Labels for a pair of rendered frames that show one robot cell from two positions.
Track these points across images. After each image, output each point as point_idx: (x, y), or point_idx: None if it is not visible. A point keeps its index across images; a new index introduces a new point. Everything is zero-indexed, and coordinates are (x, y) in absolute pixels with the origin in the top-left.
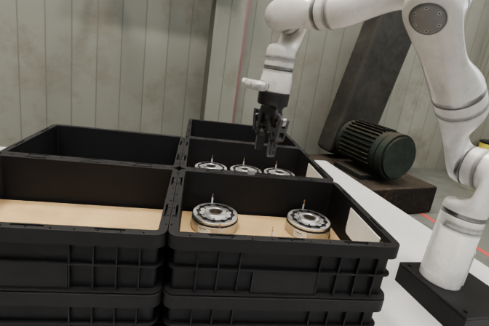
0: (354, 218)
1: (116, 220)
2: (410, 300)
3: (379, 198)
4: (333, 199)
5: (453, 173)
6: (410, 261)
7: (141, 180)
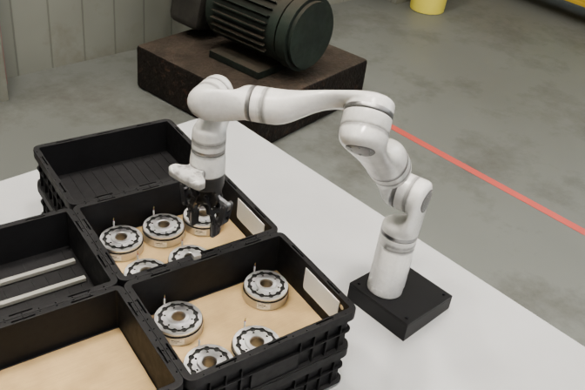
0: (311, 279)
1: (81, 366)
2: (363, 316)
3: (308, 171)
4: (283, 252)
5: (388, 203)
6: (356, 266)
7: (84, 312)
